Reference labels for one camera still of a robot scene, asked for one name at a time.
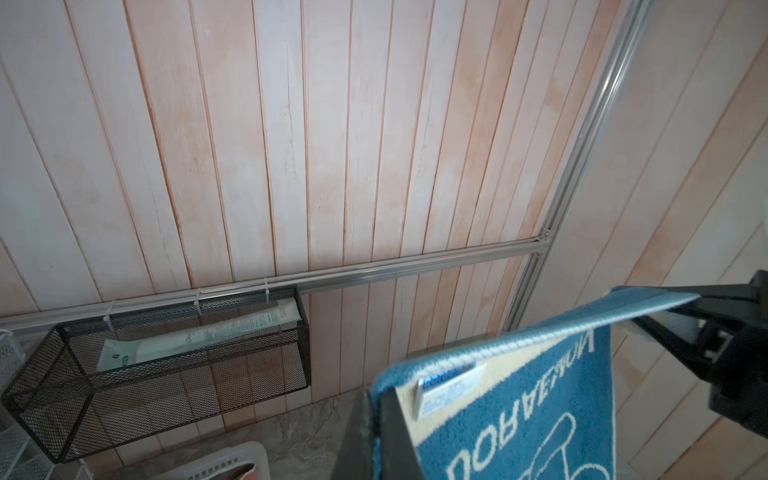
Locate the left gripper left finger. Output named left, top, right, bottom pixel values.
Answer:
left=331, top=389, right=374, bottom=480

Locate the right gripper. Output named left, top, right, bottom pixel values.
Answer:
left=633, top=270, right=767, bottom=438

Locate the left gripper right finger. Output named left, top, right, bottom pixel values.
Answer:
left=379, top=388, right=424, bottom=480

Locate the white laundry basket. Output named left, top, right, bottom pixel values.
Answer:
left=154, top=441, right=270, bottom=480

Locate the blue patterned towel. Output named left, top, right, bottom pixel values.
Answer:
left=369, top=287, right=689, bottom=479

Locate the paper packet in black basket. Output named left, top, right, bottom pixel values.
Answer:
left=96, top=299, right=301, bottom=372

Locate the aluminium frame rail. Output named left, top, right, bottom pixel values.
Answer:
left=1, top=234, right=552, bottom=332

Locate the black wire mesh basket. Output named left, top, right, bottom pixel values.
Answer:
left=2, top=288, right=311, bottom=463

